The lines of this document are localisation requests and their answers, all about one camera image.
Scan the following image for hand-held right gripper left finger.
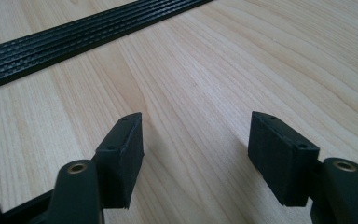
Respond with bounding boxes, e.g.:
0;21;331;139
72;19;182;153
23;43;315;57
91;112;145;210

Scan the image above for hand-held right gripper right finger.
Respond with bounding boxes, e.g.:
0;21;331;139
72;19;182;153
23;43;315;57
247;110;321;208

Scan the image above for black ribbed strip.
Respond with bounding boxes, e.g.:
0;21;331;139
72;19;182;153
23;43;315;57
0;0;214;94

